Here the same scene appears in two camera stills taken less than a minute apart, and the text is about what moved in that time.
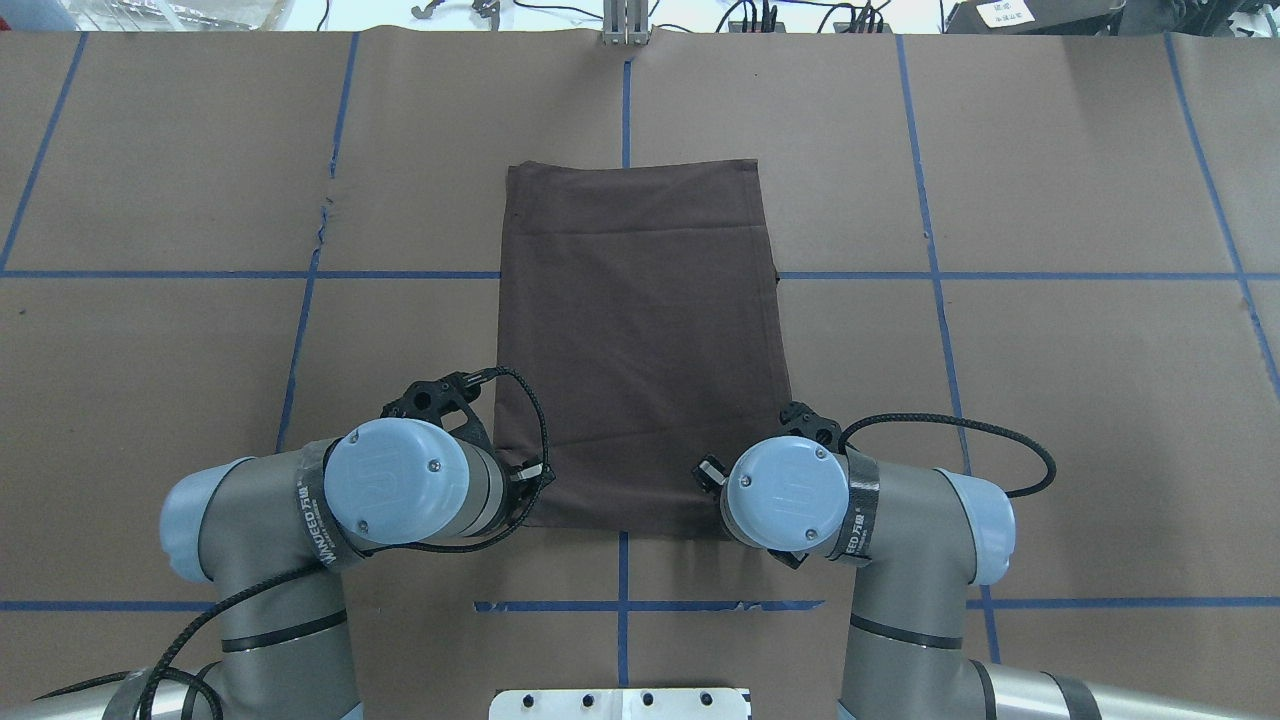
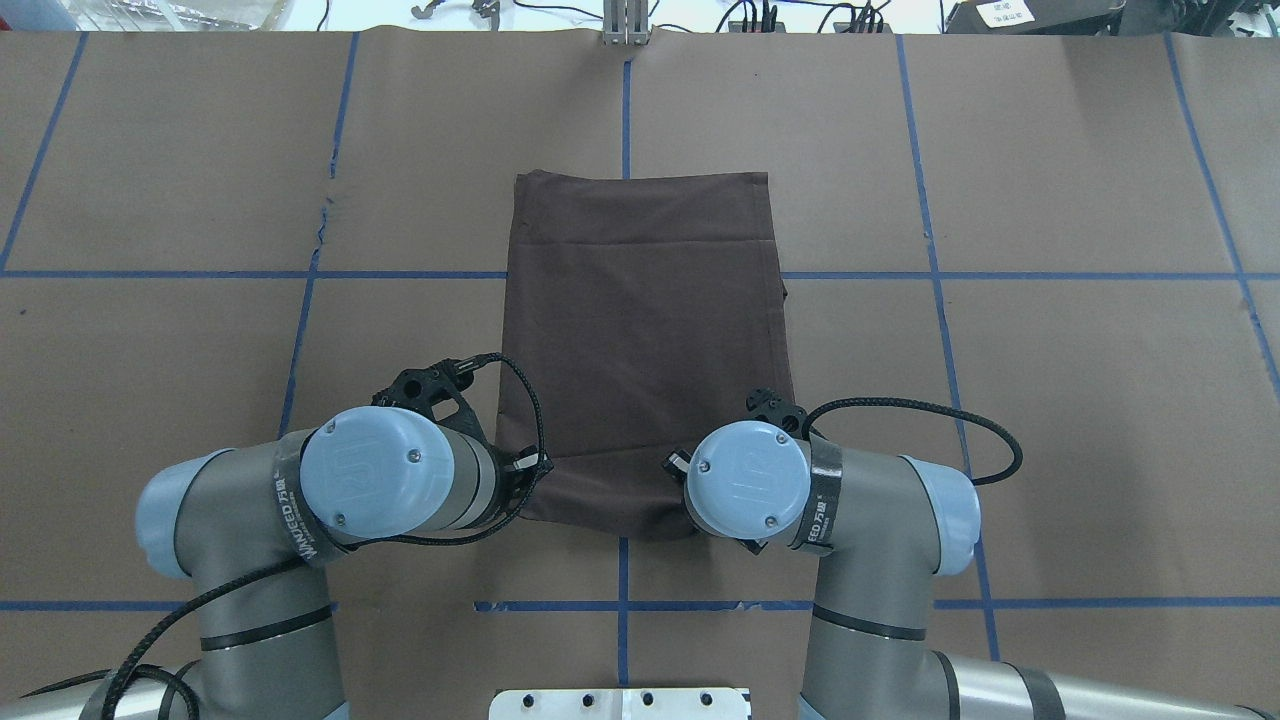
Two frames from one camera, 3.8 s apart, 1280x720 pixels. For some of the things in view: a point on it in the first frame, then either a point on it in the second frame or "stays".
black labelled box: (1034, 17) stays
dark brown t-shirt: (640, 345) stays
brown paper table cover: (1050, 260) stays
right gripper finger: (710, 473) -> (678, 463)
